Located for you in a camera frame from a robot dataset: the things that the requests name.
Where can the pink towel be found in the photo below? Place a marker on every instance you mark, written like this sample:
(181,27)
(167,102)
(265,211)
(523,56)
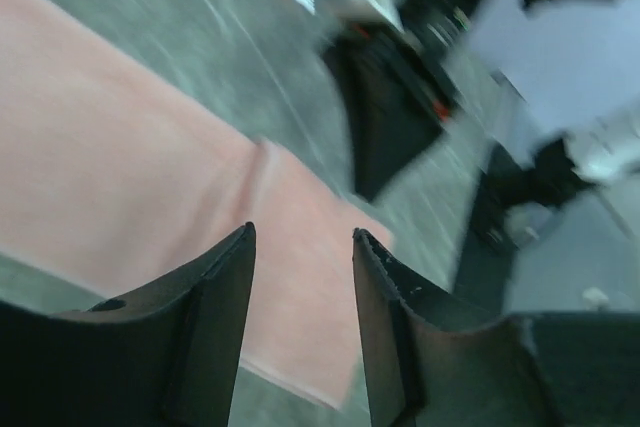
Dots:
(111,177)

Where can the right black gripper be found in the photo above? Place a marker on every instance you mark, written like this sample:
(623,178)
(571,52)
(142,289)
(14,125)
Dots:
(404,90)

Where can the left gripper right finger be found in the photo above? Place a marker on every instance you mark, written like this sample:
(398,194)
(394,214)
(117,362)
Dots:
(432,359)

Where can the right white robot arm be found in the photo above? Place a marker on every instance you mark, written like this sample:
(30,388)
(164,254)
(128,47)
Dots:
(537,238)

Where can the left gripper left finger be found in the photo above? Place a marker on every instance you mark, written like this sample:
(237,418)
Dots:
(164,354)

